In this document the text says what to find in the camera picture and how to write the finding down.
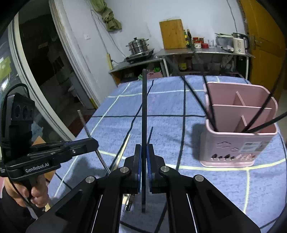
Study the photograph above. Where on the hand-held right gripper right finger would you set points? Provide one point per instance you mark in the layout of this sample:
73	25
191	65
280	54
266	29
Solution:
150	168

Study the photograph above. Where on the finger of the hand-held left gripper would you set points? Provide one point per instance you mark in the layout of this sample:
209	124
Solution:
85	149
67	143

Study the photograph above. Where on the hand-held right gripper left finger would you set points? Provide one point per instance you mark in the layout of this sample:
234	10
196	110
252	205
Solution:
139	168

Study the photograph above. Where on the metal chopstick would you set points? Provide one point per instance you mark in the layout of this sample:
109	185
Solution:
127	202
84	122

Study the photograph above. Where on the cream wooden chopstick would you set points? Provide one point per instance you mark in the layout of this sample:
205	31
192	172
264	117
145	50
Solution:
124	145

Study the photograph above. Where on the black chopstick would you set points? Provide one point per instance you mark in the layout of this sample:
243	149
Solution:
211	107
195	94
257	113
150	134
144	107
269	122

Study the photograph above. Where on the pink plastic utensil basket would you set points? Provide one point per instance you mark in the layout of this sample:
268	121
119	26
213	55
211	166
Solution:
226	143

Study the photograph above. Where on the person's left hand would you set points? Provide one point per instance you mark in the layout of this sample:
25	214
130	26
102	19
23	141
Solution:
38	197

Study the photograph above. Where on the blue checked tablecloth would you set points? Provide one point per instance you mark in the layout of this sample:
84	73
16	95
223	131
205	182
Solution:
168	107

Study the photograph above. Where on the white sliding glass door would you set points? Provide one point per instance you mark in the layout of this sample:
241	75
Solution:
75	56

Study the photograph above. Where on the low steel shelf table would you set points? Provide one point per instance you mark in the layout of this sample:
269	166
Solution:
121	68

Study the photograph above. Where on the steel cooktop stove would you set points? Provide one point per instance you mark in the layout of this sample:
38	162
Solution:
139	57

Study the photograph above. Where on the stainless steel steamer pot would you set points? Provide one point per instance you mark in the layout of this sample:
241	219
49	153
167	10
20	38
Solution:
137	46

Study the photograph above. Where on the green hanging curtain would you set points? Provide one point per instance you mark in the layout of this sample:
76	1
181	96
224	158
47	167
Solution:
109	20

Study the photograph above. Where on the yellow oil bottle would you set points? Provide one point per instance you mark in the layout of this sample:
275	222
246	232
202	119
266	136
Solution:
185	41

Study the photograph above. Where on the white label sauce jar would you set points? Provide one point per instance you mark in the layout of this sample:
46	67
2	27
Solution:
197	45

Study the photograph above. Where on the steel kitchen table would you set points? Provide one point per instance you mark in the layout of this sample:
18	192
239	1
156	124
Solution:
213	52

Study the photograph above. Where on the dark sauce bottle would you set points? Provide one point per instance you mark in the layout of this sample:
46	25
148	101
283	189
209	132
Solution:
189	40

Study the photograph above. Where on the red round tin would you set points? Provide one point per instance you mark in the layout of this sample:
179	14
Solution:
204	45

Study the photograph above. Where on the wooden cutting board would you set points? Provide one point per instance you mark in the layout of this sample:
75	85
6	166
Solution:
172	34

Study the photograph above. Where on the clear glass cup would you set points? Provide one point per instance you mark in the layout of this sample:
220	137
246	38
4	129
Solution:
210	43

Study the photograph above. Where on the white plastic container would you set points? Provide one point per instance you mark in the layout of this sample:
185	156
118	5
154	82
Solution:
224	41

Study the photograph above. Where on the white electric kettle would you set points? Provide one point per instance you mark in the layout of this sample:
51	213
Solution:
238	44

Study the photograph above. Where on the yellow wooden door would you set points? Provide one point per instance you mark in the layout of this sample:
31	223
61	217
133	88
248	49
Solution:
262	33

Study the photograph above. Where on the yellowed wall power strip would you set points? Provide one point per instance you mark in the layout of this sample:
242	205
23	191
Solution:
109	62

